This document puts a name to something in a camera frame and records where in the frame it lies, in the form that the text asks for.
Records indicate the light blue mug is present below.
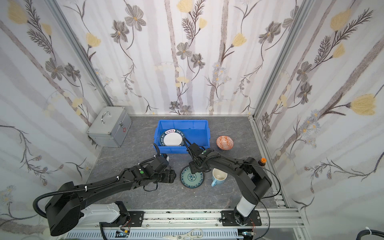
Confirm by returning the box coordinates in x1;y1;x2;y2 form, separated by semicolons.
211;169;228;187

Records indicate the silver metal case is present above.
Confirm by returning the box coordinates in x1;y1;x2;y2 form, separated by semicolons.
87;107;132;148

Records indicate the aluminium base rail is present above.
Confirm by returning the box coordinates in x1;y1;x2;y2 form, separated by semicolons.
59;209;310;240

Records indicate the red patterned bowl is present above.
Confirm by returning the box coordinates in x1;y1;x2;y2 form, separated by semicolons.
216;136;234;151

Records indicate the blue plastic bin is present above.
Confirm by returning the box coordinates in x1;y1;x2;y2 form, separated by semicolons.
154;120;211;154

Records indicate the teal patterned small plate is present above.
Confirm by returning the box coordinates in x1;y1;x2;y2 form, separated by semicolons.
180;167;205;189

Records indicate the brown bottle orange cap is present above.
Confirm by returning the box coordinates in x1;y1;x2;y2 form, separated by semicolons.
258;158;267;167

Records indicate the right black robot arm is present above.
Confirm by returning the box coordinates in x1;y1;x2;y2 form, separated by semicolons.
183;138;273;226

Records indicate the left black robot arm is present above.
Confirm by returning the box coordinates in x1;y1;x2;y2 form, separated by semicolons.
33;145;177;237

